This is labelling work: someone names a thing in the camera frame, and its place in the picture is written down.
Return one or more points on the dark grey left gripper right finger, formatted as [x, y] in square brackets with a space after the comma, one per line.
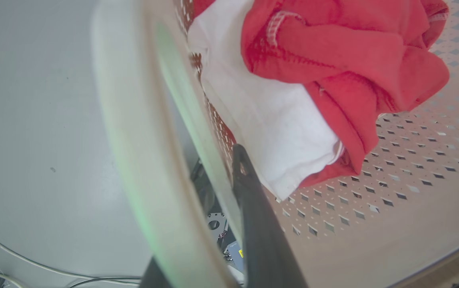
[261, 240]

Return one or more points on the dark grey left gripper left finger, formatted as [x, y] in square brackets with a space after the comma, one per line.
[153, 278]

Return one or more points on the white perforated laundry basket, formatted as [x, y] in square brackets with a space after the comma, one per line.
[393, 208]

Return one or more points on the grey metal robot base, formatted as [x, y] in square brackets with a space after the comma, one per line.
[215, 226]

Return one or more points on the white garment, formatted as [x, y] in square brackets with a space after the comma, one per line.
[269, 120]

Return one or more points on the red garment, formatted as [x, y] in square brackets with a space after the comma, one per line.
[353, 60]

